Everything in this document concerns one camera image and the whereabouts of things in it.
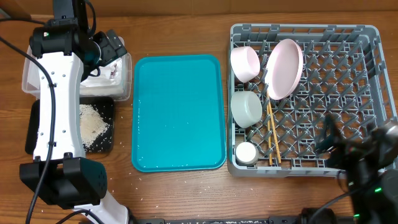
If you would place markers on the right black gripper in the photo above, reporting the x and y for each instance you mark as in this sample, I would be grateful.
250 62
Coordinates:
339 150

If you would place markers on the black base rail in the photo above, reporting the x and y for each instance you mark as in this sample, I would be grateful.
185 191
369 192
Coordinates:
269 220

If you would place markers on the black waste tray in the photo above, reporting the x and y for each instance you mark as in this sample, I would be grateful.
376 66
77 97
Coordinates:
103 104

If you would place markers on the pile of rice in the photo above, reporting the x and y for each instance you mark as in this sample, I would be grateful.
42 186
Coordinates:
92 125

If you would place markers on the grey dishwasher rack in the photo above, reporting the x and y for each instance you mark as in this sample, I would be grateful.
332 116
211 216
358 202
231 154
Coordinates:
344 74

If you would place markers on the pink bowl with rice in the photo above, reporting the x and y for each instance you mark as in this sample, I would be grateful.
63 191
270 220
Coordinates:
245 63

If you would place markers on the clear plastic bin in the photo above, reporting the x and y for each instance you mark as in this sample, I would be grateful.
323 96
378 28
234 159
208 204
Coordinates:
31 83

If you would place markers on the teal plastic tray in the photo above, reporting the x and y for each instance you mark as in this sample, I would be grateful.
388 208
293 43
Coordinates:
178 119

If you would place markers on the wooden chopstick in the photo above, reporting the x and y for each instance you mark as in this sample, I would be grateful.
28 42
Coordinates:
274 129
269 138

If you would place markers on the small white cup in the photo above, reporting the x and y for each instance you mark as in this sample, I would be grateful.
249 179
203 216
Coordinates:
246 154

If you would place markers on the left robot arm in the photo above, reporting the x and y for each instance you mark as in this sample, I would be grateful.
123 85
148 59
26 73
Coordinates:
67 49

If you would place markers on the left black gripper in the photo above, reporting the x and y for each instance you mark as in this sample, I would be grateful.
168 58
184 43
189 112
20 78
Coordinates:
109 52

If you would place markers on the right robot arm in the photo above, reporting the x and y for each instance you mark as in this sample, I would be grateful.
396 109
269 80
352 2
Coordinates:
373 194

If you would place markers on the pink round plate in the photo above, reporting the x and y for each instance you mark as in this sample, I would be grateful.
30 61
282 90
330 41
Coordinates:
284 69

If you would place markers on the grey-green bowl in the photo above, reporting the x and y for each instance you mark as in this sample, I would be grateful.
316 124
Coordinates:
246 108

